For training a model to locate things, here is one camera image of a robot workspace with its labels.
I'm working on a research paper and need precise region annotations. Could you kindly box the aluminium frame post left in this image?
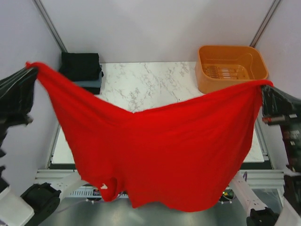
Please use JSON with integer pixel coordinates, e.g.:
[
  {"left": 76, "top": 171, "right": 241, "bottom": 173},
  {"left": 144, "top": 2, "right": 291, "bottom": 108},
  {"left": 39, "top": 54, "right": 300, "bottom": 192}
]
[{"left": 33, "top": 0, "right": 68, "bottom": 52}]

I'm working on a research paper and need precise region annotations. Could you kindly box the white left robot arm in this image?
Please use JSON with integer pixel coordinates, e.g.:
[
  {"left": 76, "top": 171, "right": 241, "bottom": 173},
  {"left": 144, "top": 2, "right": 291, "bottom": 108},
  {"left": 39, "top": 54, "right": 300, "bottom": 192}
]
[{"left": 0, "top": 67, "right": 86, "bottom": 226}]

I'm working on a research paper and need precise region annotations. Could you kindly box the white slotted cable duct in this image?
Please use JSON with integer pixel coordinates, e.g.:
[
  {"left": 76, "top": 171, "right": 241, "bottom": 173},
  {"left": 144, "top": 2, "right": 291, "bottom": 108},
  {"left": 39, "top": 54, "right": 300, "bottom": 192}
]
[{"left": 69, "top": 189, "right": 101, "bottom": 198}]

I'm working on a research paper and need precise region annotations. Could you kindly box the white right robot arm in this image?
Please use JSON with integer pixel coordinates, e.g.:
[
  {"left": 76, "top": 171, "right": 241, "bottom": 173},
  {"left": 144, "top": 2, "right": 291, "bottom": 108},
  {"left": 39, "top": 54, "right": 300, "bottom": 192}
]
[{"left": 215, "top": 85, "right": 301, "bottom": 226}]

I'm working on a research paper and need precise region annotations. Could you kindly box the folded black t shirt top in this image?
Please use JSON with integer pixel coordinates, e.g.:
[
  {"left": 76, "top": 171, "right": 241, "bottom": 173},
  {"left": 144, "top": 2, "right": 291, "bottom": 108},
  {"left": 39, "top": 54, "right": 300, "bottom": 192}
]
[{"left": 59, "top": 52, "right": 103, "bottom": 81}]

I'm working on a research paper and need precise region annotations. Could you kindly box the folded grey t shirt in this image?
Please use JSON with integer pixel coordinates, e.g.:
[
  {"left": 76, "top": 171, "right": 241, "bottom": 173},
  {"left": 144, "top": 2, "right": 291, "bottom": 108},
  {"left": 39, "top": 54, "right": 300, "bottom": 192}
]
[{"left": 74, "top": 71, "right": 103, "bottom": 88}]

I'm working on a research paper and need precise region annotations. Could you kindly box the bright red t shirt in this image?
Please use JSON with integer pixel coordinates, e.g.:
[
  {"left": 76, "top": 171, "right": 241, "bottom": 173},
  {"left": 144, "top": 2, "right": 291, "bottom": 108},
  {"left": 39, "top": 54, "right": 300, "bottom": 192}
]
[{"left": 25, "top": 62, "right": 272, "bottom": 212}]

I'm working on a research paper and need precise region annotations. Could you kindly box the orange plastic basket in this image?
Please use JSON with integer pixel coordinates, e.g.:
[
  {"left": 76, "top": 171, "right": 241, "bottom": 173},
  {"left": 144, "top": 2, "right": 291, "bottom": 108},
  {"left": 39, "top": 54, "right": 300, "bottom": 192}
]
[{"left": 195, "top": 45, "right": 269, "bottom": 94}]

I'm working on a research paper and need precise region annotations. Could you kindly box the folded black t shirt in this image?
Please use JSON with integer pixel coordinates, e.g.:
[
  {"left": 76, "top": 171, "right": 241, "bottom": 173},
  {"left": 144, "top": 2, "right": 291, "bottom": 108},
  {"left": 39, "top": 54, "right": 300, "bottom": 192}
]
[
  {"left": 59, "top": 52, "right": 103, "bottom": 81},
  {"left": 83, "top": 87, "right": 100, "bottom": 95}
]

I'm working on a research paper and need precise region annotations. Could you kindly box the aluminium frame rail right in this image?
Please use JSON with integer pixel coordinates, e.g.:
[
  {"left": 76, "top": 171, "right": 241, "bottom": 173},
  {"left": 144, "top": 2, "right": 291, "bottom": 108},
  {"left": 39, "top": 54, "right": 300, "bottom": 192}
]
[{"left": 249, "top": 0, "right": 282, "bottom": 48}]

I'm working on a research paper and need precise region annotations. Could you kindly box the folded black t shirt lower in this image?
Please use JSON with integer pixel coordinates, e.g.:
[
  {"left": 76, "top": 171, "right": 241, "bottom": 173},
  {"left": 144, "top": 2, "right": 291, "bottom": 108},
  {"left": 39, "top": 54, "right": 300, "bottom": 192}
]
[{"left": 83, "top": 87, "right": 100, "bottom": 95}]

